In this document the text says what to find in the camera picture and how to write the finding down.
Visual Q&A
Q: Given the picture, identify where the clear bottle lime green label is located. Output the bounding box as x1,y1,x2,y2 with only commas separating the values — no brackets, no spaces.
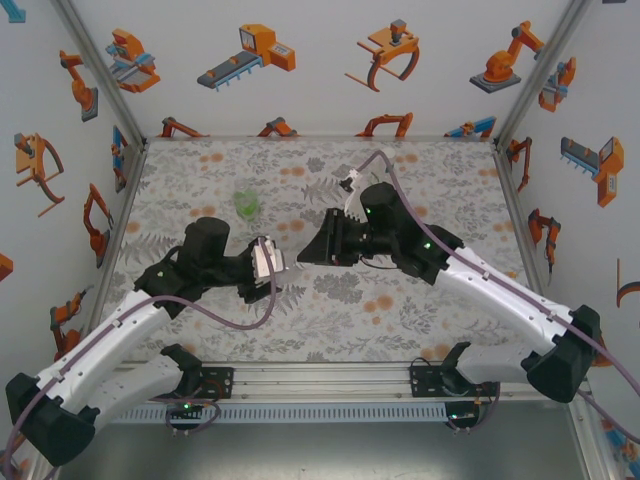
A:
233,180,260,222

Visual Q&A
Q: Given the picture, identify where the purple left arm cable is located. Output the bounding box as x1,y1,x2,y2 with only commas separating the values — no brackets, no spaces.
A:
4,239,279,480

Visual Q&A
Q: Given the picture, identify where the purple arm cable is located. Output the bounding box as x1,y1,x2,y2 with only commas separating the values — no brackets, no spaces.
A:
355,149,640,446
4,239,279,480

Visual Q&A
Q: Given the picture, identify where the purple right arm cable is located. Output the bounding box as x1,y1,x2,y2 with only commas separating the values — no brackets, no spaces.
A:
355,149,640,446

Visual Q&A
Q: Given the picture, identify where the aluminium table side rail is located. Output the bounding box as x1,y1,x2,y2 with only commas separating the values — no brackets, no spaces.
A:
492,142,571,364
74,139,150,364

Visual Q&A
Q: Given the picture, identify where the wide aluminium frame rail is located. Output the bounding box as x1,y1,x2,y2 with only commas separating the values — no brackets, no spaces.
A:
53,360,592,404

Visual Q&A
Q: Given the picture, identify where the slotted grey cable duct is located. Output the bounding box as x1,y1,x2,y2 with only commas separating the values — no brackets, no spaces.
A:
144,402,449,425

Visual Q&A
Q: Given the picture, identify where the aluminium frame post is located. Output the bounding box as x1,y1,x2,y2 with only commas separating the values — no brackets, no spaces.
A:
568,399,619,480
49,0,150,149
493,0,596,149

